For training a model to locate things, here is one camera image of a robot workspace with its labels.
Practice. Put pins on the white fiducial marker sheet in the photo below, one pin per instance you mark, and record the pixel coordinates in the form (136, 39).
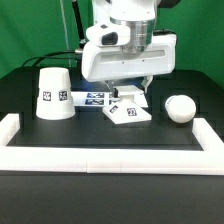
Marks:
(93, 99)

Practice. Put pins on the white U-shaped border frame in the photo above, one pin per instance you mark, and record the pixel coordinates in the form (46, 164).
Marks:
(208, 161)

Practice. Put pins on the white lamp base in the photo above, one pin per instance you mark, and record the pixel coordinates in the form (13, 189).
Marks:
(126, 110)

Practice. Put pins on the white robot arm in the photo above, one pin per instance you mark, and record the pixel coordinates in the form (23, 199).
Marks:
(125, 43)

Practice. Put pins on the white lamp bulb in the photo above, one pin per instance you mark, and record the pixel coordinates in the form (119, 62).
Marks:
(180, 108)

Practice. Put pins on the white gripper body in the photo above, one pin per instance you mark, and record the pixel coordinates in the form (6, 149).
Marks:
(111, 63)

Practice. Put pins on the white lamp shade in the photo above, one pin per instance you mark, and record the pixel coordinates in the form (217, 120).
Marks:
(54, 101)

